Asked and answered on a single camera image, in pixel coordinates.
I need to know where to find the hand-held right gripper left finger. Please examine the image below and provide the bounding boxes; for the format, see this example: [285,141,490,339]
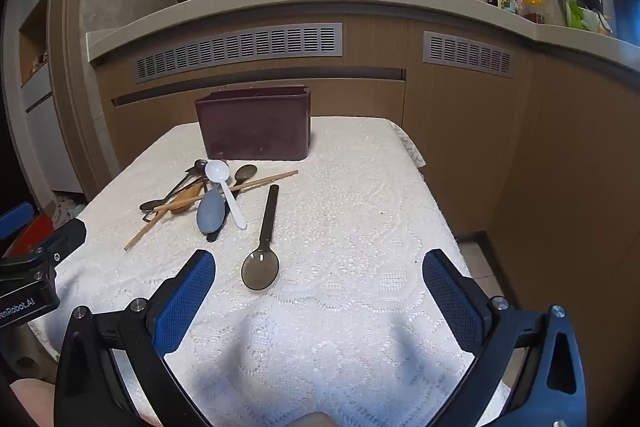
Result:
[54,249,217,427]

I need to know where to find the wooden spoon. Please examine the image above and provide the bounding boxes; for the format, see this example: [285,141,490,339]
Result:
[167,184,205,214]

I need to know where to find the grey-blue plastic spoon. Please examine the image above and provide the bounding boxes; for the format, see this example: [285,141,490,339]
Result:
[196,188,229,235]

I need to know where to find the long grey vent grille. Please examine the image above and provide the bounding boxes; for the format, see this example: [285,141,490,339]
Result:
[135,23,345,84]

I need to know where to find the green cloth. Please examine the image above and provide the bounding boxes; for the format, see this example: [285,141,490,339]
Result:
[565,0,614,36]

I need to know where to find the dark metal spoon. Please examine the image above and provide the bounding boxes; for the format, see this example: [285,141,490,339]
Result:
[182,159,209,188]
[139,174,197,213]

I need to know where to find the short grey vent grille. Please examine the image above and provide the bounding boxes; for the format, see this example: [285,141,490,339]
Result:
[423,31,515,79]

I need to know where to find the wooden kitchen cabinet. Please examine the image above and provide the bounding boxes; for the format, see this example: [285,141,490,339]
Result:
[95,14,640,408]

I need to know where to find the jar with yellow lid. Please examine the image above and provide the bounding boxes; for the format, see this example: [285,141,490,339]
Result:
[522,0,546,26]

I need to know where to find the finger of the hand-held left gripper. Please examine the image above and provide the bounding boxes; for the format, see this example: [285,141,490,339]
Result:
[30,219,87,265]
[0,202,36,240]

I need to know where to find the speckled stone countertop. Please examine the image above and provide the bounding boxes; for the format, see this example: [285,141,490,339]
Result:
[86,0,640,74]

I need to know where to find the maroon plastic utensil holder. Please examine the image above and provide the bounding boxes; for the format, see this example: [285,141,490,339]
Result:
[194,85,312,161]

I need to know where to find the white cabinet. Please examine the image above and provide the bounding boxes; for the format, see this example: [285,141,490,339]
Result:
[22,67,87,198]

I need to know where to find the white plastic spoon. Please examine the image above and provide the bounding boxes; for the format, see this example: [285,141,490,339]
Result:
[205,160,248,231]

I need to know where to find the white lace tablecloth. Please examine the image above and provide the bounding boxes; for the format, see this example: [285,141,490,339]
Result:
[30,117,511,427]

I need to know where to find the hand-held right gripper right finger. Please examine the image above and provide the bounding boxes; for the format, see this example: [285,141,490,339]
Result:
[422,249,587,427]

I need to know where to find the wooden chopstick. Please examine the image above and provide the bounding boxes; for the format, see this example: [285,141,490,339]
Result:
[123,207,174,252]
[152,170,299,214]

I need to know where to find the translucent grey spoon black handle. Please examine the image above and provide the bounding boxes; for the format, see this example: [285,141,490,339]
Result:
[241,184,281,292]
[206,164,259,243]

